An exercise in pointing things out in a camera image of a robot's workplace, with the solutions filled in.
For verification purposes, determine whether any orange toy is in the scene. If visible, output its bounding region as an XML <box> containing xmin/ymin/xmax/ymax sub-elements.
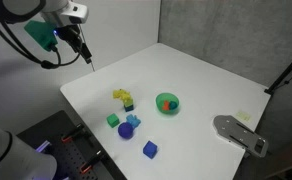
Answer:
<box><xmin>162</xmin><ymin>100</ymin><xmax>171</xmax><ymax>112</ymax></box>

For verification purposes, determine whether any small lime green block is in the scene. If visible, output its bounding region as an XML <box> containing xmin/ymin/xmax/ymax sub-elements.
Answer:
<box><xmin>123</xmin><ymin>98</ymin><xmax>135</xmax><ymax>108</ymax></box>

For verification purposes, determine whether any pale yellow tape piece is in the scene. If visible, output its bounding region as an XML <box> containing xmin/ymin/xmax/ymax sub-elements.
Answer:
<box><xmin>236</xmin><ymin>110</ymin><xmax>252</xmax><ymax>122</ymax></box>

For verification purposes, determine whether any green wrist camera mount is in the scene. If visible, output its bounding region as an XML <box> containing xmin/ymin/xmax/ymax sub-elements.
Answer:
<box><xmin>23</xmin><ymin>19</ymin><xmax>59</xmax><ymax>53</ymax></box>

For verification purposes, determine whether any blue cube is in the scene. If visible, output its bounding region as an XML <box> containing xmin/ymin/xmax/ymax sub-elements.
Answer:
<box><xmin>142</xmin><ymin>140</ymin><xmax>159</xmax><ymax>160</ymax></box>

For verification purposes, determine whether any black clamp orange tip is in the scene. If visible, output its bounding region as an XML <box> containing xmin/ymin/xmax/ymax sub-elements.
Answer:
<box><xmin>79</xmin><ymin>150</ymin><xmax>106</xmax><ymax>175</ymax></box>
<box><xmin>60</xmin><ymin>123</ymin><xmax>86</xmax><ymax>144</ymax></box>

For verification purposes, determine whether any small blue toy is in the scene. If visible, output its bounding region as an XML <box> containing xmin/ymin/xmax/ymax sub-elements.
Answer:
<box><xmin>168</xmin><ymin>100</ymin><xmax>179</xmax><ymax>111</ymax></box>

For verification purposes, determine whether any light blue toy figure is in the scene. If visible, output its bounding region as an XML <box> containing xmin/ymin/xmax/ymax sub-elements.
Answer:
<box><xmin>125</xmin><ymin>114</ymin><xmax>142</xmax><ymax>129</ymax></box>

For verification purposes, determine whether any black perforated breadboard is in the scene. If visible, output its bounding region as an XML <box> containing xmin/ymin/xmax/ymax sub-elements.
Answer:
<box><xmin>16</xmin><ymin>110</ymin><xmax>128</xmax><ymax>180</ymax></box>

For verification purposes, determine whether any yellow toy figure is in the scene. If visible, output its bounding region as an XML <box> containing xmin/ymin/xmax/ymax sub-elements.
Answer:
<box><xmin>121</xmin><ymin>89</ymin><xmax>134</xmax><ymax>103</ymax></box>
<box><xmin>112</xmin><ymin>88</ymin><xmax>124</xmax><ymax>101</ymax></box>

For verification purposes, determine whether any green cube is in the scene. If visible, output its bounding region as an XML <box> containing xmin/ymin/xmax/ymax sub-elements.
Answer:
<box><xmin>106</xmin><ymin>113</ymin><xmax>121</xmax><ymax>129</ymax></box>

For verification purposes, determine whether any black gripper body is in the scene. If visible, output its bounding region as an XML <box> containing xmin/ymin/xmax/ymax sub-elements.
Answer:
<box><xmin>55</xmin><ymin>24</ymin><xmax>83</xmax><ymax>52</ymax></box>

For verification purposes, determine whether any blue ball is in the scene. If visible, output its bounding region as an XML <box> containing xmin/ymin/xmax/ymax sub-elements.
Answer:
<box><xmin>117</xmin><ymin>121</ymin><xmax>135</xmax><ymax>140</ymax></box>

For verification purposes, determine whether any black tripod pole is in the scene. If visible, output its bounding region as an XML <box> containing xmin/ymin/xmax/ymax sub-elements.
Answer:
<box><xmin>264</xmin><ymin>46</ymin><xmax>292</xmax><ymax>96</ymax></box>

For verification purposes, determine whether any green bowl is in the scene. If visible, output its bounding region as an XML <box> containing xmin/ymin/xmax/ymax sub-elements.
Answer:
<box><xmin>155</xmin><ymin>92</ymin><xmax>181</xmax><ymax>116</ymax></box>

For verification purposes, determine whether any grey metal mounting plate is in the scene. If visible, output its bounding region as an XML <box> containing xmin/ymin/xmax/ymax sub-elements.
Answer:
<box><xmin>212</xmin><ymin>114</ymin><xmax>270</xmax><ymax>159</ymax></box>

